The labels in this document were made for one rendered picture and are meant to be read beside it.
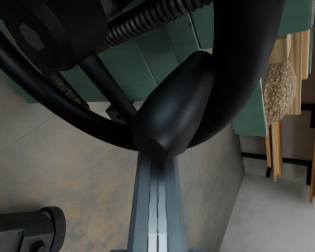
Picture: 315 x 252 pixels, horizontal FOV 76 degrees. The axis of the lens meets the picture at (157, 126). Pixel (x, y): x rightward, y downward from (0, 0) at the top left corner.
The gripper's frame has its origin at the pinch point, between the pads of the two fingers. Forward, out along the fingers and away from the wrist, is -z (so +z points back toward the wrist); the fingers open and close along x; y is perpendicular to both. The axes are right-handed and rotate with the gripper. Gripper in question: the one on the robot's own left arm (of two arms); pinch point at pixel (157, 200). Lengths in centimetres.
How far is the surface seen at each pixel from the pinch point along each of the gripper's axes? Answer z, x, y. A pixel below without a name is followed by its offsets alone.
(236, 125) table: -25.0, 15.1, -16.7
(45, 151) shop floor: -59, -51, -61
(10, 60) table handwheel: -17.4, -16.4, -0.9
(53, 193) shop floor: -49, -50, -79
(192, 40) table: -16.0, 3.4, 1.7
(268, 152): -180, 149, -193
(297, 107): -34, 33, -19
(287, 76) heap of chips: -27.1, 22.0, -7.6
